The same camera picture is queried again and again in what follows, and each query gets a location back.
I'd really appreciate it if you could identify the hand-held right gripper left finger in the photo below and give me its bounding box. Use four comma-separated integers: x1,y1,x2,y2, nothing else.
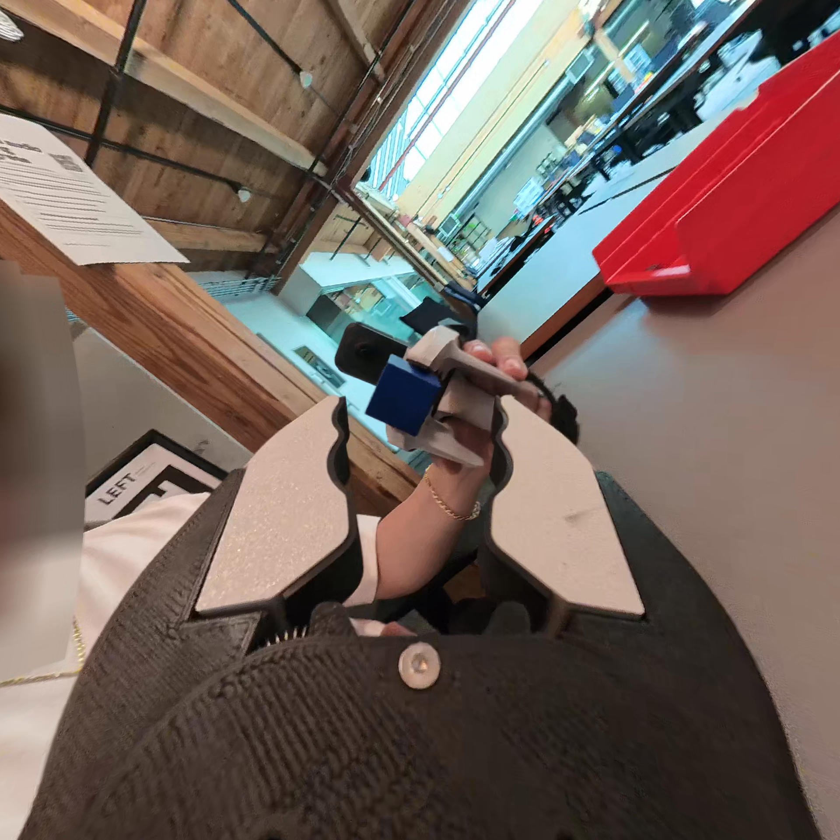
196,395,365,619

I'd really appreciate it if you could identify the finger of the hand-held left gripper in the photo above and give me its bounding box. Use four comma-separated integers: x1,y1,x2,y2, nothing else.
403,326,463,380
387,413,487,468

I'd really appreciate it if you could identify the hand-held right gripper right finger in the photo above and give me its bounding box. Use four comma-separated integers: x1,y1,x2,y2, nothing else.
484,395,646,637

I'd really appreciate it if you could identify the small dark blue object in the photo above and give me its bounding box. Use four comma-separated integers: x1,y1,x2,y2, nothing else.
365,354,442,437

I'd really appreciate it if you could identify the red plastic bin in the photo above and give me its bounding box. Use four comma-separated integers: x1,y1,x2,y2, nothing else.
592,33,840,296

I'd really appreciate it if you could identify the person's left hand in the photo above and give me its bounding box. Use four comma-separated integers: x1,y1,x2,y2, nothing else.
430,336,555,492

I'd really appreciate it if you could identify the black office chair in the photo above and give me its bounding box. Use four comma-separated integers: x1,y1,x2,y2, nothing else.
400,297,476,337

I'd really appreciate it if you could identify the black-framed marker poster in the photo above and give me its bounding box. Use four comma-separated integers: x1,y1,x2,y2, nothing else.
85,430,227,526

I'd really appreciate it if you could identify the white wood-edged table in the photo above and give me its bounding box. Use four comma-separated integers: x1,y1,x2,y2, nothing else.
476,108,742,358

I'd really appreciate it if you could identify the person's white shirt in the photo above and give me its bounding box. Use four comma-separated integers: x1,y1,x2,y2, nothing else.
0,492,382,840

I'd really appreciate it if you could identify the wooden pillar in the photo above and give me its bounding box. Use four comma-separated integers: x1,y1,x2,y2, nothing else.
0,197,421,519

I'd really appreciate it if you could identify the white paper sheet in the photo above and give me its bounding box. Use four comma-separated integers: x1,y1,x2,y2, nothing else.
0,113,190,266

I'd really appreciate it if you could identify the small framed wall picture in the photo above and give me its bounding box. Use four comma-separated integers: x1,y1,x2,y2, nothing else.
294,344,345,388

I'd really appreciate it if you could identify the gold chain bracelet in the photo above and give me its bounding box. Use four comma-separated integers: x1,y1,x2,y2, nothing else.
423,469,482,521

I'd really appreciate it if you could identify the green pendant necklace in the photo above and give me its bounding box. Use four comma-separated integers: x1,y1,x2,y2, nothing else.
0,617,86,689

